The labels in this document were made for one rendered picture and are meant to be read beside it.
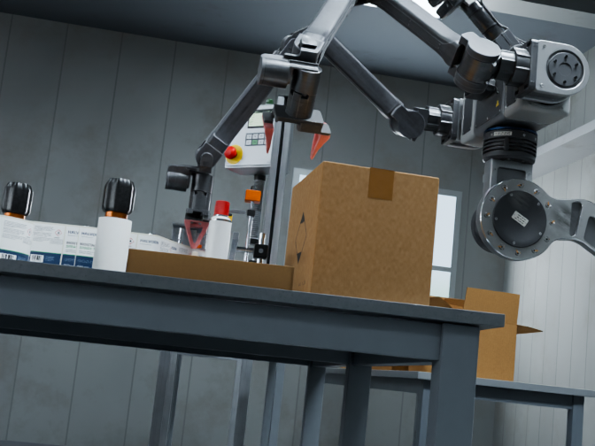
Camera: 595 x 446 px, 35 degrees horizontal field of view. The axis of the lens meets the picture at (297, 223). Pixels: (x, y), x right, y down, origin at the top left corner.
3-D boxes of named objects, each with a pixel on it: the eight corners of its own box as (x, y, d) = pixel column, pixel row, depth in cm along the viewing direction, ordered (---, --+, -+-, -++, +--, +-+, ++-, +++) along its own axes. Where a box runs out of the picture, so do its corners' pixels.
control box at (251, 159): (241, 175, 288) (248, 115, 291) (289, 174, 279) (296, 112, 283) (222, 167, 279) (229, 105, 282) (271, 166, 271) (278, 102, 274)
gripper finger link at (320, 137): (287, 148, 207) (296, 109, 202) (319, 152, 208) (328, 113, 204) (290, 162, 201) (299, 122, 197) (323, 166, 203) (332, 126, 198)
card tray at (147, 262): (139, 289, 177) (142, 268, 177) (278, 304, 179) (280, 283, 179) (125, 273, 147) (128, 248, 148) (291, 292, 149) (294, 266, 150)
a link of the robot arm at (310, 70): (324, 70, 192) (321, 59, 197) (291, 65, 190) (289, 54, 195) (317, 101, 195) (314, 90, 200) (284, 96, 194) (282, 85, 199)
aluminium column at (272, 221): (252, 326, 268) (277, 98, 279) (267, 327, 269) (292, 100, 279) (252, 326, 264) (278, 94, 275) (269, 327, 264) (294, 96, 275)
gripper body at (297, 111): (271, 111, 202) (278, 79, 198) (318, 118, 204) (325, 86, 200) (274, 124, 196) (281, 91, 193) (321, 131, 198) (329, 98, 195)
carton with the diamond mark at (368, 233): (279, 306, 209) (292, 187, 214) (383, 319, 214) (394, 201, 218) (309, 298, 180) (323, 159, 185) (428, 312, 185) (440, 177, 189)
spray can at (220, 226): (201, 288, 220) (212, 202, 223) (223, 291, 220) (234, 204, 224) (201, 287, 215) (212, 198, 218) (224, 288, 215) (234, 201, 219)
